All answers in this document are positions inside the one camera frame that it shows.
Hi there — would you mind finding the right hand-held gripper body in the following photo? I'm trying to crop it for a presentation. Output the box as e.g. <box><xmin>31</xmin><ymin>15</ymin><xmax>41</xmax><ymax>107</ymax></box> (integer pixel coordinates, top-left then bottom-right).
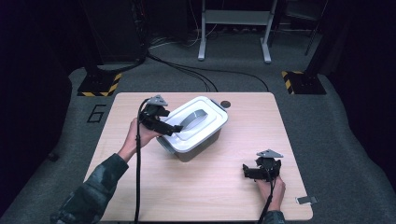
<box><xmin>253</xmin><ymin>148</ymin><xmax>284</xmax><ymax>182</ymax></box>

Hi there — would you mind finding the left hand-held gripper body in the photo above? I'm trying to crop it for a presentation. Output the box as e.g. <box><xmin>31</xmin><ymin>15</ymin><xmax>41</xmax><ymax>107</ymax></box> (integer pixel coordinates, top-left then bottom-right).
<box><xmin>138</xmin><ymin>94</ymin><xmax>172</xmax><ymax>133</ymax></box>

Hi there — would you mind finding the white lid with grey handle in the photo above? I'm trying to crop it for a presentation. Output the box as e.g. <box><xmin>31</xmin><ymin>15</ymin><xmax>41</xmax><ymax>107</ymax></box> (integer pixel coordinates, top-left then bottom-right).
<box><xmin>160</xmin><ymin>95</ymin><xmax>229</xmax><ymax>154</ymax></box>

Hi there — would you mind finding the clear grey storage box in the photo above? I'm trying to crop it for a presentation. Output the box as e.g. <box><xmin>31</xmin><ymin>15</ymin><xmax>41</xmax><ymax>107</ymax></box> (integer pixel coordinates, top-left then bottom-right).
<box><xmin>156</xmin><ymin>98</ymin><xmax>226</xmax><ymax>162</ymax></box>

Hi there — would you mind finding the person's left hand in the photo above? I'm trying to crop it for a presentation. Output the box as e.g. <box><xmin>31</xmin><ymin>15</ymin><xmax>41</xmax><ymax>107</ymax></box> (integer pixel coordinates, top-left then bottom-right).
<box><xmin>117</xmin><ymin>117</ymin><xmax>163</xmax><ymax>163</ymax></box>

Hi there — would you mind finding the person's right hand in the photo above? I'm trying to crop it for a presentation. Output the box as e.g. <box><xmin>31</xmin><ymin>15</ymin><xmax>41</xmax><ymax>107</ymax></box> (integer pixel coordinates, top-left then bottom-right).
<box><xmin>255</xmin><ymin>175</ymin><xmax>287</xmax><ymax>213</ymax></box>

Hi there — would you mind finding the grey tape strip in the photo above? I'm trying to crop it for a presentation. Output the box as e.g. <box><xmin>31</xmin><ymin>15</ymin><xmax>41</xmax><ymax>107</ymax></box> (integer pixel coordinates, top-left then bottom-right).
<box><xmin>295</xmin><ymin>195</ymin><xmax>318</xmax><ymax>205</ymax></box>

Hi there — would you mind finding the black yellow striped stand base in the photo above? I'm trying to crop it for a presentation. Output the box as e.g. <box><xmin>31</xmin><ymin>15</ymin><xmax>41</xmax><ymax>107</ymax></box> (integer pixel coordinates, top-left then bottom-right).
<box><xmin>77</xmin><ymin>71</ymin><xmax>123</xmax><ymax>97</ymax></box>
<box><xmin>281</xmin><ymin>70</ymin><xmax>327</xmax><ymax>95</ymax></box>

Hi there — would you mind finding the dark cabinet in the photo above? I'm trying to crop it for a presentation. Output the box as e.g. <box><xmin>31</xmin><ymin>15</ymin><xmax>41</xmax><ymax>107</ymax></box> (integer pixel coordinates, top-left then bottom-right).
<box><xmin>82</xmin><ymin>0</ymin><xmax>148</xmax><ymax>64</ymax></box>

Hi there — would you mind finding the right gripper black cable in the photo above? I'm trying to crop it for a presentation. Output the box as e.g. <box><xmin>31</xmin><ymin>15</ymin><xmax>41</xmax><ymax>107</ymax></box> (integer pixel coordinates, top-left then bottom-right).
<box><xmin>257</xmin><ymin>176</ymin><xmax>278</xmax><ymax>224</ymax></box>

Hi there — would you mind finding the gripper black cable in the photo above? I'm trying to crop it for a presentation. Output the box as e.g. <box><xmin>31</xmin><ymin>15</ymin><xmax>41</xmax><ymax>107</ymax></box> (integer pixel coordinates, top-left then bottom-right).
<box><xmin>257</xmin><ymin>176</ymin><xmax>278</xmax><ymax>224</ymax></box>
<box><xmin>134</xmin><ymin>97</ymin><xmax>152</xmax><ymax>224</ymax></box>

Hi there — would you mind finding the short black floor cable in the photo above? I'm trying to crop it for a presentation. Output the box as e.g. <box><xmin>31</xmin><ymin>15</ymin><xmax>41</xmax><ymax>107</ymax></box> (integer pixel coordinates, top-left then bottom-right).
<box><xmin>148</xmin><ymin>55</ymin><xmax>219</xmax><ymax>93</ymax></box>

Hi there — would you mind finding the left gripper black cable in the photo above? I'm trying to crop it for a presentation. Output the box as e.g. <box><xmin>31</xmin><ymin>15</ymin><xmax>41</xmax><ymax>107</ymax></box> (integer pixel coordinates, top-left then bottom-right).
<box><xmin>134</xmin><ymin>97</ymin><xmax>152</xmax><ymax>224</ymax></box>

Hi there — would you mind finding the white floor cable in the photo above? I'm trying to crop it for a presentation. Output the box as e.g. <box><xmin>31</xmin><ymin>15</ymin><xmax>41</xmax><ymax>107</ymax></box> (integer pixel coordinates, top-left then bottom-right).
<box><xmin>148</xmin><ymin>29</ymin><xmax>202</xmax><ymax>49</ymax></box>

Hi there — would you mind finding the long black floor cable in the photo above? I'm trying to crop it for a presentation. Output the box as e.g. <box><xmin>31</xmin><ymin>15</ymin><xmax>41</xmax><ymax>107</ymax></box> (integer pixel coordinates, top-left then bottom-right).
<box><xmin>146</xmin><ymin>52</ymin><xmax>270</xmax><ymax>92</ymax></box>

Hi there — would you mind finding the white metal stand frame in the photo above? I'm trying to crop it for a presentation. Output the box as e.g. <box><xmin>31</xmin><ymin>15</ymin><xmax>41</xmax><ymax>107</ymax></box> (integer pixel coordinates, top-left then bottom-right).
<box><xmin>197</xmin><ymin>0</ymin><xmax>279</xmax><ymax>64</ymax></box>

